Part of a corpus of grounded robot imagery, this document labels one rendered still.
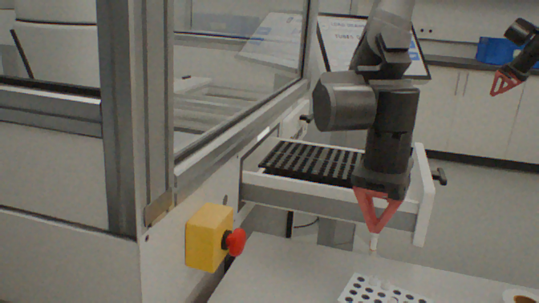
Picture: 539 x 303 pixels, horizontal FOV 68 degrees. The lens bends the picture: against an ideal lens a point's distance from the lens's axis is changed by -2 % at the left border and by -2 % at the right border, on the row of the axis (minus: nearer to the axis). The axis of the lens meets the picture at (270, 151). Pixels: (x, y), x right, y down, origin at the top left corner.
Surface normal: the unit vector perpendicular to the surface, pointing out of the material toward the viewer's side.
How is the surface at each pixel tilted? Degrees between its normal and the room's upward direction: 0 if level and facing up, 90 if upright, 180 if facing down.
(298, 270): 0
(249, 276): 0
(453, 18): 90
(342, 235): 90
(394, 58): 43
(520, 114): 90
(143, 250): 90
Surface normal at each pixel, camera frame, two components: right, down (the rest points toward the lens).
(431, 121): -0.22, 0.30
